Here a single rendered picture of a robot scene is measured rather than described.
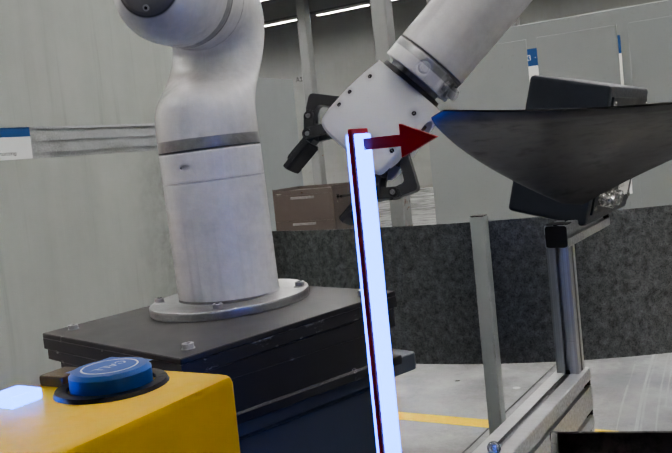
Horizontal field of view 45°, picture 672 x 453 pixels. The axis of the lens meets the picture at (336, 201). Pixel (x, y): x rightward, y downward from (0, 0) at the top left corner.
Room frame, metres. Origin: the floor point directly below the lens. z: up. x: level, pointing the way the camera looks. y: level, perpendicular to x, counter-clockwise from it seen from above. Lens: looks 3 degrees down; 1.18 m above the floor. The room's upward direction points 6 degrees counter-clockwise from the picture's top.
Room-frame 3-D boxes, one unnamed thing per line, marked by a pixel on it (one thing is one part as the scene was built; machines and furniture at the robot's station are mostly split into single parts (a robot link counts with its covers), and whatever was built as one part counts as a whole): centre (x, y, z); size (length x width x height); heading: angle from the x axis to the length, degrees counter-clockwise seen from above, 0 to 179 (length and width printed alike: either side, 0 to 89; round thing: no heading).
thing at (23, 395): (0.39, 0.16, 1.08); 0.02 x 0.02 x 0.01; 59
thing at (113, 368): (0.40, 0.12, 1.08); 0.04 x 0.04 x 0.02
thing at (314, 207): (7.51, 0.17, 0.45); 0.68 x 0.47 x 0.90; 62
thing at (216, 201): (0.97, 0.14, 1.10); 0.19 x 0.19 x 0.18
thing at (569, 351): (1.07, -0.29, 0.96); 0.03 x 0.03 x 0.20; 59
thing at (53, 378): (0.42, 0.15, 1.08); 0.02 x 0.02 x 0.01; 59
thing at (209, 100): (1.00, 0.14, 1.32); 0.19 x 0.12 x 0.24; 165
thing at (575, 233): (1.15, -0.34, 1.04); 0.24 x 0.03 x 0.03; 149
